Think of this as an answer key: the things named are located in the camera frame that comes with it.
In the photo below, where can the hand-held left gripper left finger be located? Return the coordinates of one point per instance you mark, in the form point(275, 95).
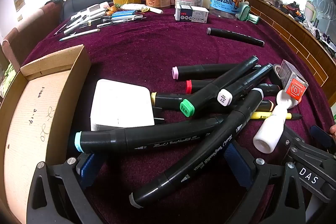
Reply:
point(86, 166)

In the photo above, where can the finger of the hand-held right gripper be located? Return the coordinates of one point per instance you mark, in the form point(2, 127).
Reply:
point(321, 136)
point(302, 148)

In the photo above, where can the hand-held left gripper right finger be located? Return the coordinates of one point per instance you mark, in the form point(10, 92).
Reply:
point(237, 163)

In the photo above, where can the black marker grey cap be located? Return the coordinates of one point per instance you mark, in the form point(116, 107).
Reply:
point(210, 155)

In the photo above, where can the plain white bottle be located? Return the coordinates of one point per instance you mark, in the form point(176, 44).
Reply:
point(269, 132)

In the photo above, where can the yellow pen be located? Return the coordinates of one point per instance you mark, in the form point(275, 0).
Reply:
point(262, 116)

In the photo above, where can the small grey orange box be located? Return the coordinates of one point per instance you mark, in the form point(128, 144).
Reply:
point(295, 88)

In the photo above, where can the white power adapter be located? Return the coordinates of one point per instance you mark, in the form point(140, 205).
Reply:
point(118, 103)

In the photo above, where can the brown cardboard box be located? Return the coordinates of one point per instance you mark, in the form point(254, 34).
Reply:
point(31, 121)

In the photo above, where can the black marker light-blue cap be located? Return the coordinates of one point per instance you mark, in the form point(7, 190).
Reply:
point(157, 134)

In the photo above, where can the black marker green cap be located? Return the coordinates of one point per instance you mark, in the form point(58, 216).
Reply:
point(218, 87)

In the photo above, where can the black marker white cap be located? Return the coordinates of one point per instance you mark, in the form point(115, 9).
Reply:
point(244, 85)

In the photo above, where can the black marker red cap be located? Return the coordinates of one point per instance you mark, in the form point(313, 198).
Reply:
point(197, 85)

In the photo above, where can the black marker yellow cap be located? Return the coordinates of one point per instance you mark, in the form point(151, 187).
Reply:
point(168, 100)

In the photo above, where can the black marker pink cap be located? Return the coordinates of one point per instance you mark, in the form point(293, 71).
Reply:
point(199, 70)

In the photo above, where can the person's right hand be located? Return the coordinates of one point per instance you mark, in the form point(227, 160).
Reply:
point(333, 130)

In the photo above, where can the wooden cabinet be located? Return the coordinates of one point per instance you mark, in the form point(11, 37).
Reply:
point(288, 32)

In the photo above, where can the black marker dark-grey cap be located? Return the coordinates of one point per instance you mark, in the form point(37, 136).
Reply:
point(236, 36)

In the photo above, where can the orange black toy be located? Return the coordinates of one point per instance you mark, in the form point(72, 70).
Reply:
point(295, 11)

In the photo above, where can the green tape dispenser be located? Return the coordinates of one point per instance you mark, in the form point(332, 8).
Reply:
point(246, 12)

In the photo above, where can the pile of pens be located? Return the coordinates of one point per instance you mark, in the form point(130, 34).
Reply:
point(86, 19)

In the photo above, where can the brown chair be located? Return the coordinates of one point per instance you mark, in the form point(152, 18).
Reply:
point(29, 29)

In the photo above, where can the small white blue box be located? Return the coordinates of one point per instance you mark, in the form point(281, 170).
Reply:
point(191, 14)

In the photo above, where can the white tube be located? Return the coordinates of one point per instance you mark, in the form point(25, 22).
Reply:
point(139, 7)

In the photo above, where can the small wall plaque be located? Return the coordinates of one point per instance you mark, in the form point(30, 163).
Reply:
point(19, 2)

